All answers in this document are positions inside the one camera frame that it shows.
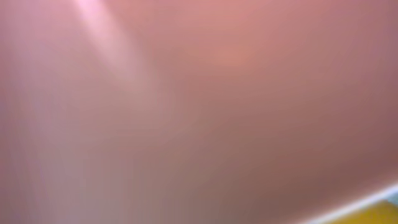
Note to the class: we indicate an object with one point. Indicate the pink cup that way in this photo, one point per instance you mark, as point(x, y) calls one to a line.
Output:
point(195, 111)

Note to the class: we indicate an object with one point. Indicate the yellow bowl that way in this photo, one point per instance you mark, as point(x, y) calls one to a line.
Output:
point(380, 213)

